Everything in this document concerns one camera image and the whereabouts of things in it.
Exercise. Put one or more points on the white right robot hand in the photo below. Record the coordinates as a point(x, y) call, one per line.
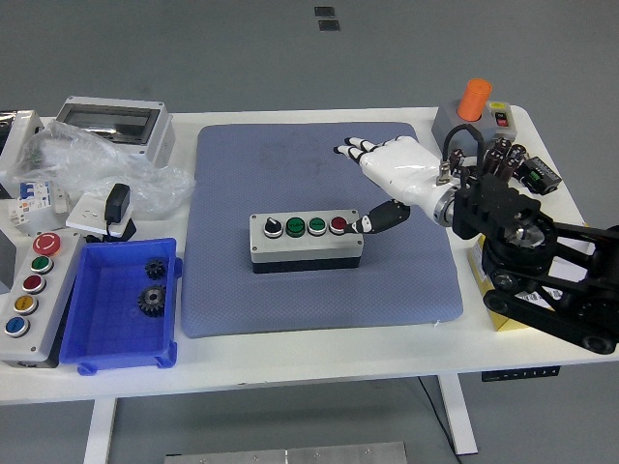
point(406, 166)

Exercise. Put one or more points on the blue plastic bin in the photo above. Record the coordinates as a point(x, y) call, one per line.
point(111, 328)

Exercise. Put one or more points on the blue-grey table mat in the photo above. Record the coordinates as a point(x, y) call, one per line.
point(271, 304)

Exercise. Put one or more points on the black power adapter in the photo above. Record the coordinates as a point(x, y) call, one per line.
point(117, 202)

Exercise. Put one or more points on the grey red-black switch box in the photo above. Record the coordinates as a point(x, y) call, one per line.
point(503, 121)

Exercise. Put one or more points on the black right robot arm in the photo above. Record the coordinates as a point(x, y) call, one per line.
point(503, 212)

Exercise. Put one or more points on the small black gear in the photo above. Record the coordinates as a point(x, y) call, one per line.
point(156, 269)

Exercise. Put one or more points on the white table leg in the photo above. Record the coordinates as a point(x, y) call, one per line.
point(99, 430)
point(459, 415)

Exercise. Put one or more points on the grey metal base plate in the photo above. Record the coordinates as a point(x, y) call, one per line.
point(290, 454)

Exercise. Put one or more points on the grey block base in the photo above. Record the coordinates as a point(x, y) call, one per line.
point(442, 125)

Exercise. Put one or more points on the clear plastic bag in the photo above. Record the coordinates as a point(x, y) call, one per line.
point(92, 154)

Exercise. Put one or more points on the grey enclosure with clear lid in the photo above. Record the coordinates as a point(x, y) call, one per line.
point(155, 140)

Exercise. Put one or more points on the white and yellow carton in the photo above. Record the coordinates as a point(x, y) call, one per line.
point(505, 321)

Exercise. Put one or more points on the black power module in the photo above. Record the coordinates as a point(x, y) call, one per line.
point(541, 175)

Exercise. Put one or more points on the white enclosure box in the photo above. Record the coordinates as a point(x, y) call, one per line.
point(19, 145)

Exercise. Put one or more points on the orange cylinder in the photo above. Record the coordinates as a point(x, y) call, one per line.
point(475, 99)

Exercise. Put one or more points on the grey five-button control station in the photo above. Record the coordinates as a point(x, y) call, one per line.
point(53, 299)

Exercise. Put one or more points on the white circuit breaker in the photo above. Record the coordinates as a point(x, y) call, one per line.
point(29, 198)

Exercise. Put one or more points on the dark floor plate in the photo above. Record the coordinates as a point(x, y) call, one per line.
point(328, 25)
point(324, 12)

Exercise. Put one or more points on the black cylindrical capacitor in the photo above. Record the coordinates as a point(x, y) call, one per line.
point(517, 153)
point(505, 170)
point(503, 146)
point(493, 162)
point(458, 157)

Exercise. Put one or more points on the black table control panel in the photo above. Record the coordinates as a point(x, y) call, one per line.
point(520, 373)

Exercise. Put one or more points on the large black gear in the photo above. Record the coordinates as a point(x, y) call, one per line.
point(152, 300)

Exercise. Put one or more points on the grey four-control button box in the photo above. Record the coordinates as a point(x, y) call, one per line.
point(304, 249)

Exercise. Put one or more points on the white wall socket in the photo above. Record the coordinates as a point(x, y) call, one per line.
point(84, 215)

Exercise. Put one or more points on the grey metal box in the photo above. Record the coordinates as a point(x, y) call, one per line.
point(7, 261)

